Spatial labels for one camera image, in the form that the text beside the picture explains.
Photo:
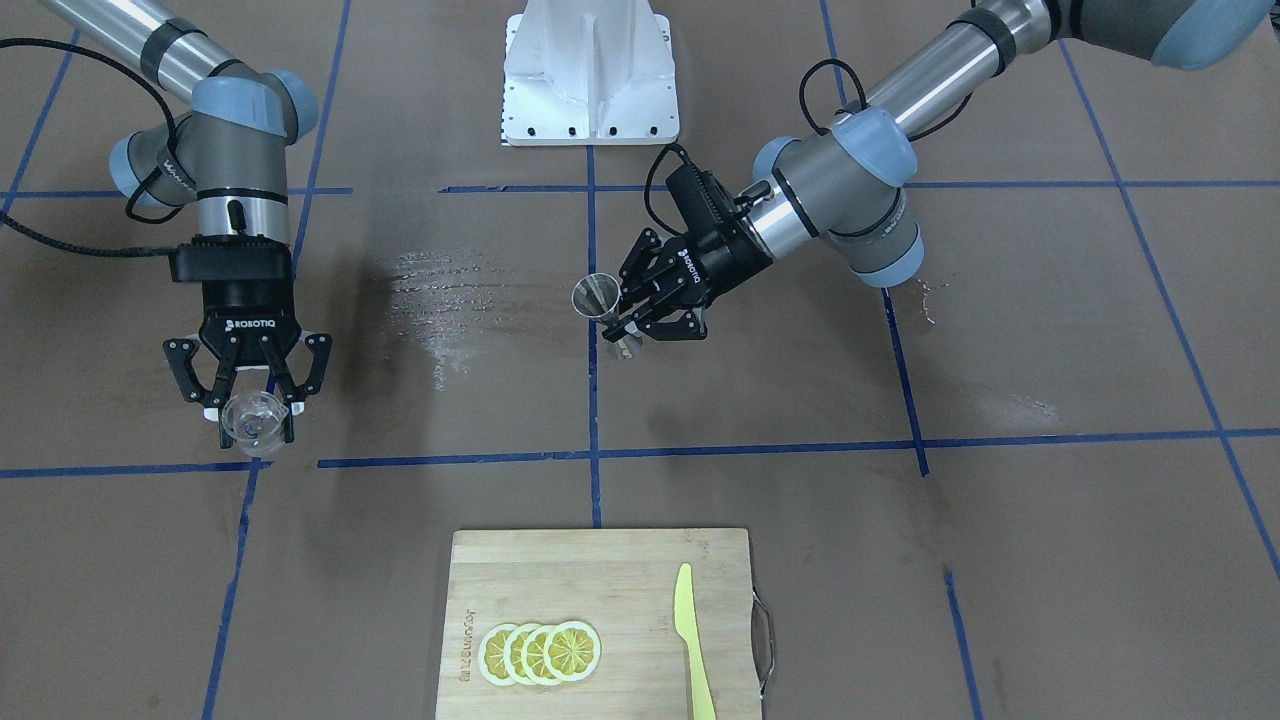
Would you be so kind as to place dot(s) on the clear plastic cup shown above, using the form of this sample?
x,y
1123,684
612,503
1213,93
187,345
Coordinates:
x,y
255,423

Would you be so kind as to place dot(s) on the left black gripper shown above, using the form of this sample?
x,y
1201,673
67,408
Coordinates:
x,y
712,264

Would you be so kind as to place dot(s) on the steel jigger measuring cup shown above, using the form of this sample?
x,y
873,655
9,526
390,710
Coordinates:
x,y
597,297

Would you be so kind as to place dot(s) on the lemon slice four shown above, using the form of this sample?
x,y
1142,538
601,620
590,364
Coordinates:
x,y
572,651

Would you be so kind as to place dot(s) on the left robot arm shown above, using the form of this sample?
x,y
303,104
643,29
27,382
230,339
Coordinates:
x,y
845,183

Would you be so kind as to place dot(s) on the yellow plastic knife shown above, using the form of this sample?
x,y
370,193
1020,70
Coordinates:
x,y
686,625

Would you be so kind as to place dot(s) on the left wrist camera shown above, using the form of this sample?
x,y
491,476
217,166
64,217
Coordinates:
x,y
700,199

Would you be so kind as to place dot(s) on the wooden cutting board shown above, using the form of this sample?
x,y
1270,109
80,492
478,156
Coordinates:
x,y
620,581

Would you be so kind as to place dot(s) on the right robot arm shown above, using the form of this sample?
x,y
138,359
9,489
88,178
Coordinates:
x,y
225,157

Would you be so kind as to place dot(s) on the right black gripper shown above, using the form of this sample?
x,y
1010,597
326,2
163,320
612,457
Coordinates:
x,y
246,312

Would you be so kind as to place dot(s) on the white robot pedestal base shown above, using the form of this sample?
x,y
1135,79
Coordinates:
x,y
589,73

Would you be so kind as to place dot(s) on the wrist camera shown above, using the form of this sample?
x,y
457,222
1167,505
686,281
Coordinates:
x,y
230,259
700,199

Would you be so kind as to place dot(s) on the lemon slice two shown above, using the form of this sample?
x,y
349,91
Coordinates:
x,y
512,654

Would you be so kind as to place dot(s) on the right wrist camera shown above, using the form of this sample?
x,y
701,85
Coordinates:
x,y
230,259

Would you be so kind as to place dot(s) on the lemon slice three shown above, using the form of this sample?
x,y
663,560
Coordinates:
x,y
534,657

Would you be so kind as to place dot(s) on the lemon slice one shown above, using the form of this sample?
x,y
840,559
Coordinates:
x,y
493,655

